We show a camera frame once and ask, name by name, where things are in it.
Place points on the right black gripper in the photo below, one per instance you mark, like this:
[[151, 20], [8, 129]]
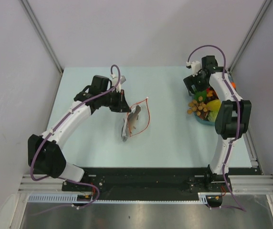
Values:
[[191, 80]]

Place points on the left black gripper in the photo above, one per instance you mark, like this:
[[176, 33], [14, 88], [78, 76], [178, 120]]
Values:
[[122, 107]]

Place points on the green bell pepper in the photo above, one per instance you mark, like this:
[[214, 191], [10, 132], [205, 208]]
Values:
[[200, 96]]

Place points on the grey toy fish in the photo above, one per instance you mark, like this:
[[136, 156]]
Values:
[[129, 123]]

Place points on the clear zip bag orange zipper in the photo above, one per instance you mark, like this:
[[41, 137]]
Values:
[[144, 117]]

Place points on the yellow starfruit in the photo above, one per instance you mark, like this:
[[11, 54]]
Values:
[[214, 105]]

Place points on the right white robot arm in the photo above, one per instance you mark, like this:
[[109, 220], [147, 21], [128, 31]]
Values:
[[232, 120]]

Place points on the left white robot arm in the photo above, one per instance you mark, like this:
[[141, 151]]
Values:
[[45, 150]]

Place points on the blue plastic bowl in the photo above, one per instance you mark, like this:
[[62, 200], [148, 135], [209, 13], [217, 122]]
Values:
[[210, 96]]

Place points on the green cabbage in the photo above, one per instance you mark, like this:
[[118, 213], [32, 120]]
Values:
[[212, 115]]

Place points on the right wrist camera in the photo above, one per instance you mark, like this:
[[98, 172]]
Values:
[[195, 67]]

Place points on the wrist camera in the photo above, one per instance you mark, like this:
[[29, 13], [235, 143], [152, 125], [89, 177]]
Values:
[[114, 81], [195, 67]]

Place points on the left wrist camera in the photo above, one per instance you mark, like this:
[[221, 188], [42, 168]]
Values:
[[114, 81]]

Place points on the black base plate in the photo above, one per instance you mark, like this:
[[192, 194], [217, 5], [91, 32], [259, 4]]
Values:
[[149, 184]]

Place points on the aluminium frame rail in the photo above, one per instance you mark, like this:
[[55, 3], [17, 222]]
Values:
[[241, 185]]

